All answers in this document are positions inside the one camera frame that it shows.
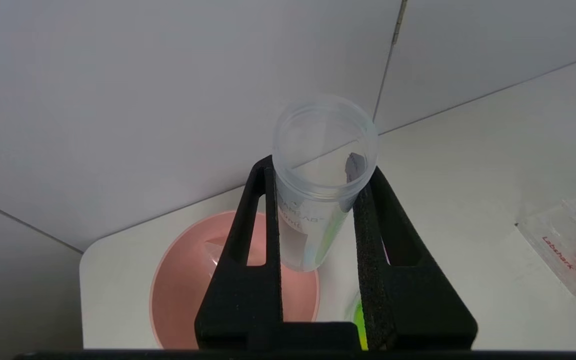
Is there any clear acrylic test tube rack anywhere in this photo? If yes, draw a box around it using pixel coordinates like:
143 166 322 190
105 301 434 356
515 186 576 297

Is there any pink bowl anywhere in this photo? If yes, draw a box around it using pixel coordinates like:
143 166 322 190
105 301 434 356
149 210 320 350

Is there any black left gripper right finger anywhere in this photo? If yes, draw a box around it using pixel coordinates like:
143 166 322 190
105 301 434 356
352 166 479 351

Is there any clear glass beaker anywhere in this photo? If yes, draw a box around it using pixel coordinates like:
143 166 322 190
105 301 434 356
344 290 370 351

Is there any test tube with blue pigment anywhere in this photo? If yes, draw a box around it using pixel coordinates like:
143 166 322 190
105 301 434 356
271 94 380 273

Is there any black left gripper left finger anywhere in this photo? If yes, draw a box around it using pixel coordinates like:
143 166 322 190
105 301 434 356
194 155 284 351

